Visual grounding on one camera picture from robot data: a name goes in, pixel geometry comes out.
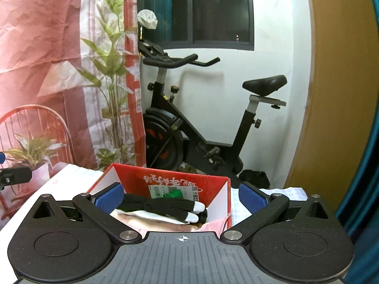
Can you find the dark window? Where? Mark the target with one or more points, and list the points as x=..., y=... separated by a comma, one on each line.
x=219, y=9

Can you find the blue curtain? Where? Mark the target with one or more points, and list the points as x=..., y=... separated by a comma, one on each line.
x=365, y=153

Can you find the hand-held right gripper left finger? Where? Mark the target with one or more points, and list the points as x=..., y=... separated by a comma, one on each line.
x=111, y=196

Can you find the wooden door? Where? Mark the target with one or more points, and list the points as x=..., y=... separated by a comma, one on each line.
x=328, y=109

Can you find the red cardboard box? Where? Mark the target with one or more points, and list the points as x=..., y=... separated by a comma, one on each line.
x=133, y=180

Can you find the black glove with white fingertips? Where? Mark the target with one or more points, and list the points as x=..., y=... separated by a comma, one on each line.
x=160, y=207

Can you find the green soft item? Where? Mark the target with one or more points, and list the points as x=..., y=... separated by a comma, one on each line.
x=174, y=194

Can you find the white plastic bag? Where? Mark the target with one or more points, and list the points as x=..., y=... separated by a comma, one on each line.
x=148, y=19

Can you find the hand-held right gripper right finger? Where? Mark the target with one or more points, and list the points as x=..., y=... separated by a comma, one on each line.
x=251, y=198

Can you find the printed backdrop cloth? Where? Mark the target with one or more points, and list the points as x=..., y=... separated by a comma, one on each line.
x=44, y=65

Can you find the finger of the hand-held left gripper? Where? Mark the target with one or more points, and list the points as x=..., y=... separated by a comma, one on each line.
x=1, y=157
x=17, y=176

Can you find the black bag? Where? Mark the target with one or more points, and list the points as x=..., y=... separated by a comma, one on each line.
x=254, y=179

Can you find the pink cloth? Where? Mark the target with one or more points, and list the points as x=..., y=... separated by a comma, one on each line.
x=213, y=224

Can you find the black exercise bike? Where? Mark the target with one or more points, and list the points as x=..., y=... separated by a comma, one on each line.
x=189, y=130

